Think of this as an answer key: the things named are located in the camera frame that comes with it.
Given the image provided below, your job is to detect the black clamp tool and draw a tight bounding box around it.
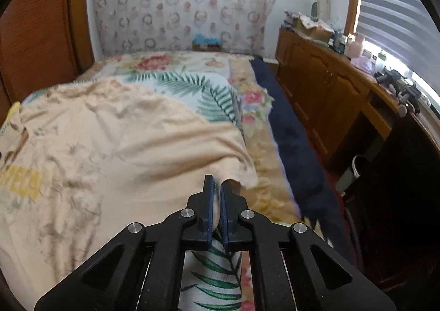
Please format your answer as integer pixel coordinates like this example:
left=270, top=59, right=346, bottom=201
left=376, top=69, right=422, bottom=114

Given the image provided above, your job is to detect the brown box with blue cloth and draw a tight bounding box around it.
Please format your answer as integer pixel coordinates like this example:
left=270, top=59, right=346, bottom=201
left=192, top=34, right=222, bottom=52

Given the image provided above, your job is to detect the cardboard box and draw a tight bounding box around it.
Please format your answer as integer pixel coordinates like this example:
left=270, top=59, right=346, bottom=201
left=296, top=14, right=336, bottom=42

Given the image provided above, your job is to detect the floral wall cloth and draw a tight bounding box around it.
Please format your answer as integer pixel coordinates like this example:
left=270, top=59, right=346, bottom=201
left=87, top=0, right=281, bottom=57

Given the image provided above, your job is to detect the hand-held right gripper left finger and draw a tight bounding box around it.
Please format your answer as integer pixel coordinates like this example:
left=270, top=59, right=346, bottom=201
left=34, top=174, right=218, bottom=311

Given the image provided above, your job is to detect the navy blue blanket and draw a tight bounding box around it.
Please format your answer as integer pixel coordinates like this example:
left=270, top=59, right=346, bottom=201
left=249, top=57, right=354, bottom=260

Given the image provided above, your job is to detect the wooden louvered wardrobe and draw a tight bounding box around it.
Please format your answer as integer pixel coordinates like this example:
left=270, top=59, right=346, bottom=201
left=0, top=0, right=95, bottom=116

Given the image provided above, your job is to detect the white basket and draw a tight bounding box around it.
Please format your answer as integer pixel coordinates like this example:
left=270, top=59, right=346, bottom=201
left=335, top=156, right=367, bottom=195

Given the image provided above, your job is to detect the wooden cabinet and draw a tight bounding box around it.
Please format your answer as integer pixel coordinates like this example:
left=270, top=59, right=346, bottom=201
left=275, top=27, right=440, bottom=174

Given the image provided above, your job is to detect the black chair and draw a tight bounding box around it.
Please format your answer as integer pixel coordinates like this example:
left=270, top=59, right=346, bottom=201
left=344, top=115, right=440, bottom=298

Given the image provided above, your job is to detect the floral blanket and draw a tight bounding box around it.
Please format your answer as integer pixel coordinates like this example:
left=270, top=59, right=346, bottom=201
left=77, top=50, right=327, bottom=311

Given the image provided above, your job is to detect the beige t-shirt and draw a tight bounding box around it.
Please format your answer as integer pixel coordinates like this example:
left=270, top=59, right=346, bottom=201
left=0, top=77, right=259, bottom=284

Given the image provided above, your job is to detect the fern print blanket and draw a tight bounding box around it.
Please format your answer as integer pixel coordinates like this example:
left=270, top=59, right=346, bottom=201
left=24, top=71, right=253, bottom=311

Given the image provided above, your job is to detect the pink container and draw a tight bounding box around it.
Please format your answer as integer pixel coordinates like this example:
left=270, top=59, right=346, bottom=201
left=351, top=33, right=365, bottom=57

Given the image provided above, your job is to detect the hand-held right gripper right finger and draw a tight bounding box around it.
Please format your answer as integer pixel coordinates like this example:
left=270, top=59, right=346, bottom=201
left=220, top=179, right=399, bottom=311

